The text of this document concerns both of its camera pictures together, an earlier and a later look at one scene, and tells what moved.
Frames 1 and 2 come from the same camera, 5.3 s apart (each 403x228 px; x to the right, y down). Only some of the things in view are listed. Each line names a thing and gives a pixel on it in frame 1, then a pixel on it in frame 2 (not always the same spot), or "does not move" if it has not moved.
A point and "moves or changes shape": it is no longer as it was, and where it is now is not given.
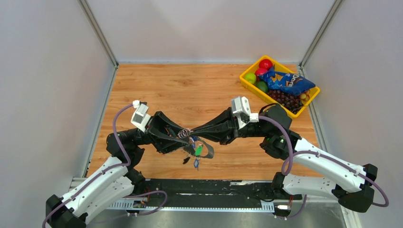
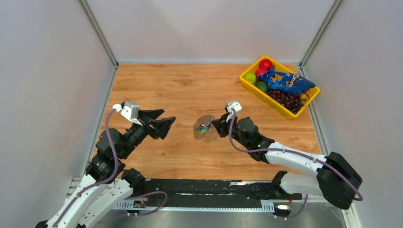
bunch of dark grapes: x=293 y=102 does not move
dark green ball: x=263 y=86 does not move
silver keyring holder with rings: x=184 y=133 moves or changes shape
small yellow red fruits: x=305 y=96 does not move
